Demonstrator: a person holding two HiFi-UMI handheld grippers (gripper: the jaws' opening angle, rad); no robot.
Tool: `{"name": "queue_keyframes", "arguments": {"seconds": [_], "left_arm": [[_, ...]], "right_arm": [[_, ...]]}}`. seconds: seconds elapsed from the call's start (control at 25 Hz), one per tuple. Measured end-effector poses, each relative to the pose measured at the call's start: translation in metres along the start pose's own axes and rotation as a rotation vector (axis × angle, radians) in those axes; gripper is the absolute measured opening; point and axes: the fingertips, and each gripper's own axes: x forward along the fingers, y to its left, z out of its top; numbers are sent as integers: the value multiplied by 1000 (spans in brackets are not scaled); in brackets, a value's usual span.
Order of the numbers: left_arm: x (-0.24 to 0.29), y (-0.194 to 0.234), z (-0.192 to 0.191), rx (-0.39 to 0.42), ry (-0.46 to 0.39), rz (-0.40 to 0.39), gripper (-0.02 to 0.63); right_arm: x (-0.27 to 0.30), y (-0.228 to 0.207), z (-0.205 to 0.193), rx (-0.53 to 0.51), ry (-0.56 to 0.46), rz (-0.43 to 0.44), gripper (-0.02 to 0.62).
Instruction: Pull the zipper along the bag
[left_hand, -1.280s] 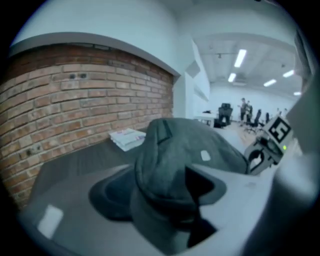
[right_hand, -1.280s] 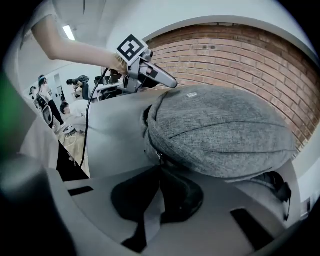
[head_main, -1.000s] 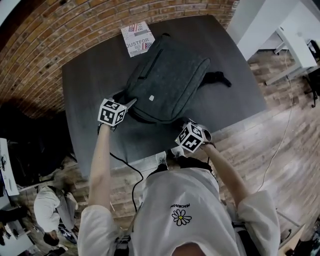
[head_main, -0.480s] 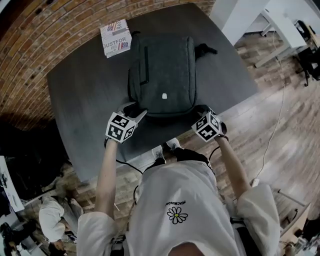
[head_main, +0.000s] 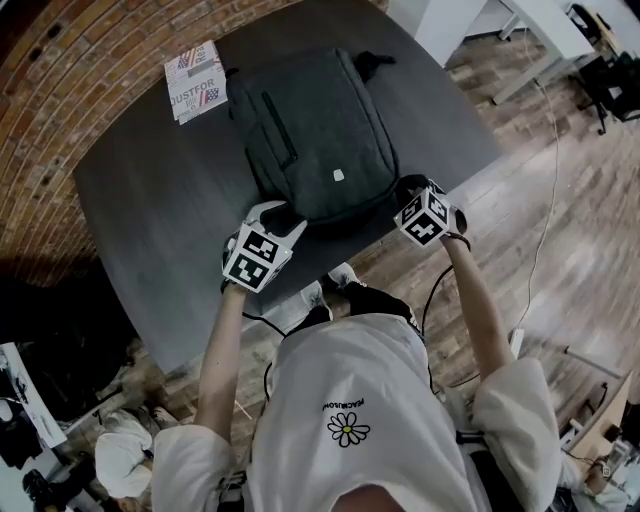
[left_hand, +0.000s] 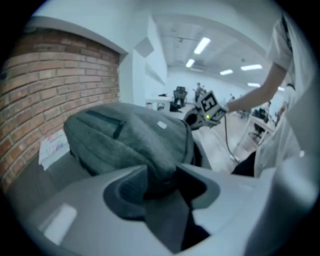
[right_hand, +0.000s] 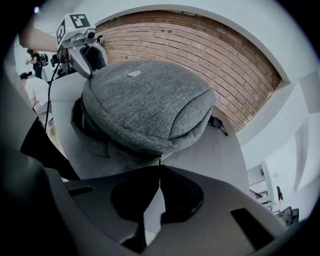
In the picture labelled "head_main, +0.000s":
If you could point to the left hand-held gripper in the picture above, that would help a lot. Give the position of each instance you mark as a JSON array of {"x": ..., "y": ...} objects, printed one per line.
[{"x": 257, "y": 260}]

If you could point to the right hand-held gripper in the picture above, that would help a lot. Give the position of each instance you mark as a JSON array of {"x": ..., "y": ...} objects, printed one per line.
[{"x": 425, "y": 220}]

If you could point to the dark grey backpack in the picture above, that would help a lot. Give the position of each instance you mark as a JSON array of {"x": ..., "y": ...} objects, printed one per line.
[{"x": 320, "y": 145}]

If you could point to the person's right forearm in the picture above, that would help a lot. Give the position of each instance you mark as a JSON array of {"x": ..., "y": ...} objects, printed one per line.
[{"x": 475, "y": 310}]

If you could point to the person's left forearm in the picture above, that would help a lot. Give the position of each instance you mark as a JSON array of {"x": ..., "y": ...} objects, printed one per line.
[{"x": 222, "y": 360}]

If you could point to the person's right shoe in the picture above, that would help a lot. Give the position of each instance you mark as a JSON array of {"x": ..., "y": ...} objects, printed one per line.
[{"x": 342, "y": 277}]

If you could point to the person's shoe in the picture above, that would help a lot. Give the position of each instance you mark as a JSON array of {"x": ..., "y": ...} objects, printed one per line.
[
  {"x": 342, "y": 277},
  {"x": 315, "y": 300}
]

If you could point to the person's left shoe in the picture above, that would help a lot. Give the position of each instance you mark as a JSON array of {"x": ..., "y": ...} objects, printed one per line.
[{"x": 315, "y": 300}]

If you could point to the person's black trousers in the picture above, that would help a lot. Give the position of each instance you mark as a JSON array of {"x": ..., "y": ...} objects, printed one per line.
[{"x": 380, "y": 305}]

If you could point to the dark wooden table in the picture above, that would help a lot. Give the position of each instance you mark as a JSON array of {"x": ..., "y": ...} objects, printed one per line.
[{"x": 160, "y": 210}]

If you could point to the white power adapter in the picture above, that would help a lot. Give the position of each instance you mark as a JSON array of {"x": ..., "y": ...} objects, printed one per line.
[{"x": 516, "y": 342}]

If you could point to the white printed box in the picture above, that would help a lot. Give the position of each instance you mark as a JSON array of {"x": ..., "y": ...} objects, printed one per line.
[{"x": 195, "y": 82}]

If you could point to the person's white flower shirt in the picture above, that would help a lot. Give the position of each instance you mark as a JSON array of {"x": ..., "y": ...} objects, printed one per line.
[{"x": 360, "y": 410}]

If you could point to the white empty desk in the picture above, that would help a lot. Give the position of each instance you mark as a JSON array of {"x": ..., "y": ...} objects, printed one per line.
[{"x": 550, "y": 40}]

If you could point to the small black wheeled chair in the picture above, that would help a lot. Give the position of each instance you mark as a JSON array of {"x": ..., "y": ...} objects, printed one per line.
[{"x": 610, "y": 80}]

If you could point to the black office chair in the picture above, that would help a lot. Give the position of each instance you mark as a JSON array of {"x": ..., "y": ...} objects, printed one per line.
[{"x": 55, "y": 325}]

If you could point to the black worn pack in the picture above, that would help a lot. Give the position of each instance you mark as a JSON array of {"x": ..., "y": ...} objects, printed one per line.
[{"x": 477, "y": 465}]

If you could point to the light wooden desk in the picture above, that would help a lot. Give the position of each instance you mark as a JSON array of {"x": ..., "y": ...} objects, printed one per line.
[{"x": 600, "y": 420}]

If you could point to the white desk with clutter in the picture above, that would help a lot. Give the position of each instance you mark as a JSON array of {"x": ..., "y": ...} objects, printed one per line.
[{"x": 35, "y": 400}]

